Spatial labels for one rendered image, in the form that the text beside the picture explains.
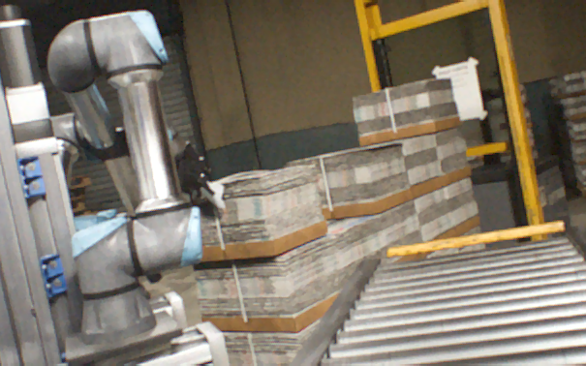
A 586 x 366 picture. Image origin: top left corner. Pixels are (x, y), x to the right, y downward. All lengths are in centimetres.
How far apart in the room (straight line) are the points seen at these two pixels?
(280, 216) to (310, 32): 734
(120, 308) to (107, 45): 52
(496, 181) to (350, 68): 568
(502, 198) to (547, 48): 556
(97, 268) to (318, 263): 84
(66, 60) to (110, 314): 51
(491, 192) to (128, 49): 249
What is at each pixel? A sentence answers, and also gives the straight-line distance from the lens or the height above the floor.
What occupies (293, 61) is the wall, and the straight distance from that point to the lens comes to 920.
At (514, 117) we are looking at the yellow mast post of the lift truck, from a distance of 332.
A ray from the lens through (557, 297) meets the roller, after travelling 119.
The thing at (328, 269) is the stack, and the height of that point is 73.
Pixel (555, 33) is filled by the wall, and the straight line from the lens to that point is 900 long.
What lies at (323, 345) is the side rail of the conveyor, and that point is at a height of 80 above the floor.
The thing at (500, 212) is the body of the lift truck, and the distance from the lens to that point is 357.
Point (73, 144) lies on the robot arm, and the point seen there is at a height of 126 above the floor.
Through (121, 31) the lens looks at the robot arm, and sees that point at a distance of 142.
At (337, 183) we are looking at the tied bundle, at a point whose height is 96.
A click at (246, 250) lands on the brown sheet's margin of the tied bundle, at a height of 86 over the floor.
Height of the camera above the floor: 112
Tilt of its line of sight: 3 degrees down
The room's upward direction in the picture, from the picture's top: 11 degrees counter-clockwise
